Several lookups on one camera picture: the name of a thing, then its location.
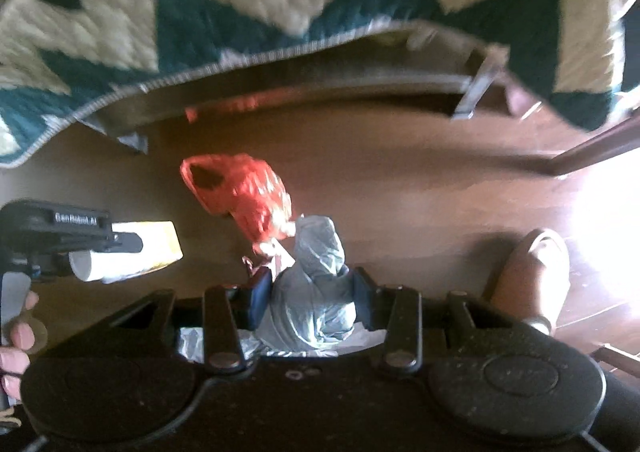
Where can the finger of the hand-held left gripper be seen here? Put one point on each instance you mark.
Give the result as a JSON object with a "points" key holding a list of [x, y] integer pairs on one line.
{"points": [[129, 242]]}

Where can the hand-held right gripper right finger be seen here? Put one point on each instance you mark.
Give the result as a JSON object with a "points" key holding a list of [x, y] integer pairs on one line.
{"points": [[365, 299]]}

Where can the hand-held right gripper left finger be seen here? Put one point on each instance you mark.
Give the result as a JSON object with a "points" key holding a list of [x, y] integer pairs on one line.
{"points": [[261, 297]]}

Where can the white and yellow carton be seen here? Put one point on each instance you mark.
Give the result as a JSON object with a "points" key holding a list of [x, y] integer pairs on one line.
{"points": [[145, 252]]}

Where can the grey plastic bag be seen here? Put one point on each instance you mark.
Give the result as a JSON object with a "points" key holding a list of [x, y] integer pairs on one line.
{"points": [[310, 292]]}

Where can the person's left hand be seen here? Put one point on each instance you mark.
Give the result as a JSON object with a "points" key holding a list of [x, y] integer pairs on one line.
{"points": [[15, 367]]}

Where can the white plastic wrapper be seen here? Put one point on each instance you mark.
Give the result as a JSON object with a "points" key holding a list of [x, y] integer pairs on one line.
{"points": [[367, 338]]}

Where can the red plastic bag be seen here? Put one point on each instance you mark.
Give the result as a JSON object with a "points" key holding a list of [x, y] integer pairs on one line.
{"points": [[250, 192]]}

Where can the brown shoe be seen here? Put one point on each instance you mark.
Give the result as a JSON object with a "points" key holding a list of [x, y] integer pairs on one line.
{"points": [[535, 272]]}

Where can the wooden chair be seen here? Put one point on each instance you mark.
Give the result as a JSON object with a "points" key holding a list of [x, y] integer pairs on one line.
{"points": [[300, 92]]}

